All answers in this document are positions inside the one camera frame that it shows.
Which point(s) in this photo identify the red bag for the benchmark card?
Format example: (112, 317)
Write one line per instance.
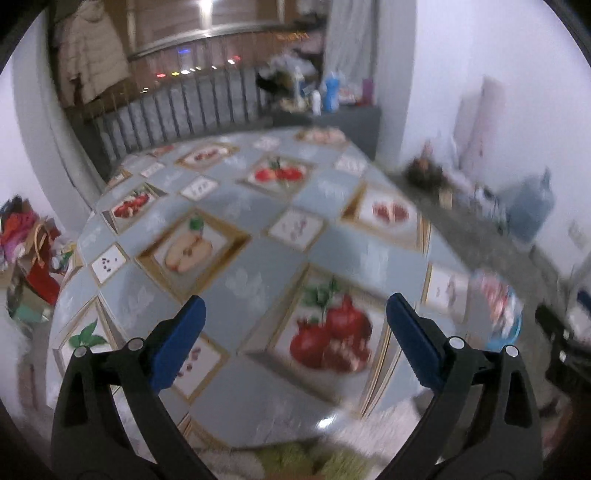
(41, 277)

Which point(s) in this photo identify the beige padded coat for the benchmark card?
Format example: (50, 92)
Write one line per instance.
(90, 50)

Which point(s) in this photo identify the red and white wrapper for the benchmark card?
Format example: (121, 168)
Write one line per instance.
(494, 293)

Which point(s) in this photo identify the dark bag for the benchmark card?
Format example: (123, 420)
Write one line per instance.
(424, 173)

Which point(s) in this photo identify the blue and white bottle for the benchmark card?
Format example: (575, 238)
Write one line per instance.
(331, 94)

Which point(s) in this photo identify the white curtain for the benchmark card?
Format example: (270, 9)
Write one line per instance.
(353, 37)

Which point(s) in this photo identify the grey railing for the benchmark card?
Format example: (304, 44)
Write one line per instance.
(184, 110)

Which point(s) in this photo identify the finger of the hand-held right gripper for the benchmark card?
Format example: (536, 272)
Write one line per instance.
(551, 318)

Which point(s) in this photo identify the blue mesh wastebasket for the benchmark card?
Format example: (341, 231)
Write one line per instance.
(503, 304)

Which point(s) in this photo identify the small white bottle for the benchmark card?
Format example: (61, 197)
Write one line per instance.
(316, 104)

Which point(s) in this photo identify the large water jug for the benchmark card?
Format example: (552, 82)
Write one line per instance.
(531, 207)

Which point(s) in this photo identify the grey cabinet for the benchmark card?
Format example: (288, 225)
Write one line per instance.
(341, 124)

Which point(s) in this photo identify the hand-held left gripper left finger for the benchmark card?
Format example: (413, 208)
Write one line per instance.
(180, 344)

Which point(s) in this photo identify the purple container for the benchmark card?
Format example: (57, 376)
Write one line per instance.
(367, 92)

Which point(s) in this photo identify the fuzzy white green garment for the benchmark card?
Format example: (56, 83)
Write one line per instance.
(300, 457)

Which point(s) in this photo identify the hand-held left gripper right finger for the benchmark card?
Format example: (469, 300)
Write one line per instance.
(413, 344)

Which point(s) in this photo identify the fruit print tablecloth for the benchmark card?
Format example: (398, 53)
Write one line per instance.
(277, 258)

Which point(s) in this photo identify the pile of colourful clothes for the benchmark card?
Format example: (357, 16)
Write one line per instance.
(16, 221)

